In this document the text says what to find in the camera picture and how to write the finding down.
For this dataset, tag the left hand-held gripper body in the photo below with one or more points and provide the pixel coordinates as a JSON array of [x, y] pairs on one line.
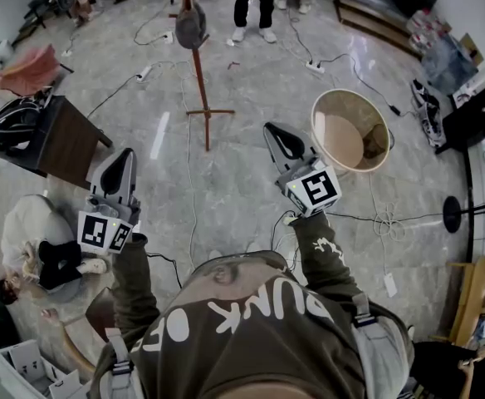
[[101, 231]]

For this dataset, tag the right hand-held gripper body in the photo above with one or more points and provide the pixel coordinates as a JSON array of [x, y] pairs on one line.
[[315, 189]]

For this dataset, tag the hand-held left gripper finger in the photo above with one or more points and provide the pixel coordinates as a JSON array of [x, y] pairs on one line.
[[97, 179], [131, 181]]

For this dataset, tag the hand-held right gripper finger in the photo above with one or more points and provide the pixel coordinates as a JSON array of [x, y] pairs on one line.
[[276, 158], [305, 144]]

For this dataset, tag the brown wooden coat stand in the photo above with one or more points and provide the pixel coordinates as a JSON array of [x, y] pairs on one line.
[[201, 85]]

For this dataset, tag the grey fabric item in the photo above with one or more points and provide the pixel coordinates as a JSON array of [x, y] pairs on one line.
[[190, 25]]

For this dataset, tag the person's right forearm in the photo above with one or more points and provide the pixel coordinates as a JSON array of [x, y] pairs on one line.
[[323, 256]]

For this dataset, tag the person's left forearm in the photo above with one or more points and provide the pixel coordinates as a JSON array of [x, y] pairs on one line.
[[136, 277]]

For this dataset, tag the brown item in basket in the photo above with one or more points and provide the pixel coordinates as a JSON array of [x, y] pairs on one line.
[[375, 141]]

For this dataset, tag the black round-base stand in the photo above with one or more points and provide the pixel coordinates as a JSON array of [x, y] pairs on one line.
[[454, 214]]

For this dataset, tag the round beige basket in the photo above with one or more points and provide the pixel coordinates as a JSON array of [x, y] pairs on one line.
[[342, 139]]

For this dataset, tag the dark wooden side table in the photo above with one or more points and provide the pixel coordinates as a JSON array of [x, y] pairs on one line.
[[66, 139]]

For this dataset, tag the white power strip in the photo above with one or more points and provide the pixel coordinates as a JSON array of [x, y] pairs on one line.
[[167, 37], [143, 74], [315, 66]]

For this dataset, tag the black helmet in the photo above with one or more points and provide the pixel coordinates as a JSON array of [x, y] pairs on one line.
[[14, 123]]

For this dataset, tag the white power adapter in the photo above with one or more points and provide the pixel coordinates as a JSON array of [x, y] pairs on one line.
[[390, 284]]

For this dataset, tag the pink cloth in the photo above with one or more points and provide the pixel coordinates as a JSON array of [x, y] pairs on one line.
[[28, 71]]

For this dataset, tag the black and white shoes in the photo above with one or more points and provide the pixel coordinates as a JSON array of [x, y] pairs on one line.
[[429, 110]]

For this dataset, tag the low wooden bench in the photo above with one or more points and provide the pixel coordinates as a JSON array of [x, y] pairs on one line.
[[371, 19]]

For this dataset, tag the white cardboard box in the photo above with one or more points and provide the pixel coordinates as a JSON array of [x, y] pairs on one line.
[[26, 368]]

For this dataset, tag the person's brown sweatshirt torso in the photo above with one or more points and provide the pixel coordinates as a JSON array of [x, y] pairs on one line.
[[246, 331]]

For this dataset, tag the black table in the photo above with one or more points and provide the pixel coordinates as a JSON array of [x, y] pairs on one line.
[[481, 114]]

